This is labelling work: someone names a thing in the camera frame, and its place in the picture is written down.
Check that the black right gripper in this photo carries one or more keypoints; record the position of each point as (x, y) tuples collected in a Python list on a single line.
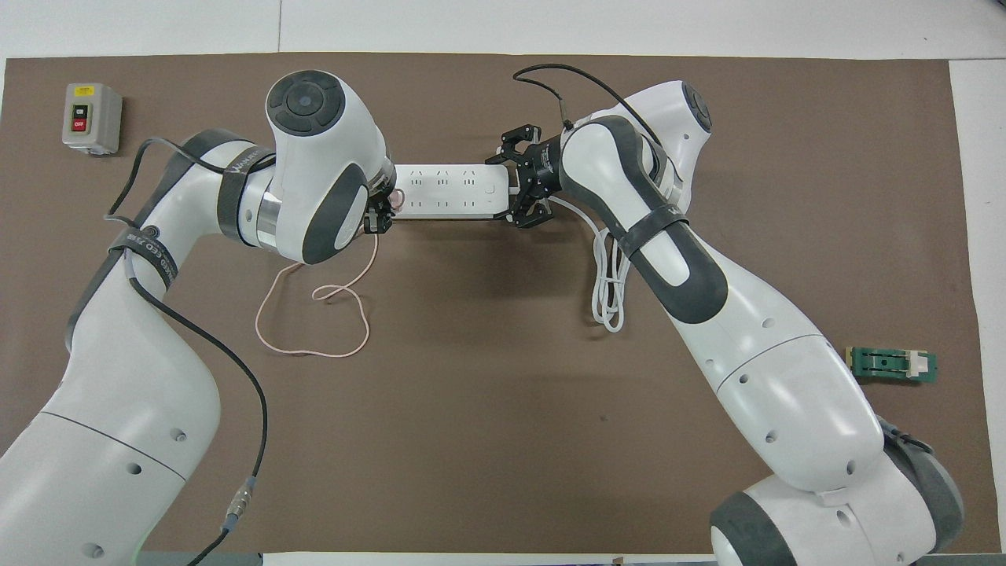
[(541, 169)]

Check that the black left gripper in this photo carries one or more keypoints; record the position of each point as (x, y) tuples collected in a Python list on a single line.
[(380, 192)]

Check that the white power strip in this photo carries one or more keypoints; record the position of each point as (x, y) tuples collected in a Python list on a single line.
[(448, 191)]

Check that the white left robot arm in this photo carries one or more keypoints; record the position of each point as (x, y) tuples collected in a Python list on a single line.
[(141, 354)]

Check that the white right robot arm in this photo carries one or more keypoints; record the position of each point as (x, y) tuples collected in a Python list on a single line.
[(754, 354)]

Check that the brown table mat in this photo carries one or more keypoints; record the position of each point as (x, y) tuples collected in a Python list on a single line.
[(503, 440)]

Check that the green circuit board piece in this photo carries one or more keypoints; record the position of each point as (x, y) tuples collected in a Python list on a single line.
[(888, 364)]

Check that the grey on-off switch box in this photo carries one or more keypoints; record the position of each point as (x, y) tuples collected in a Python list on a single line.
[(92, 118)]

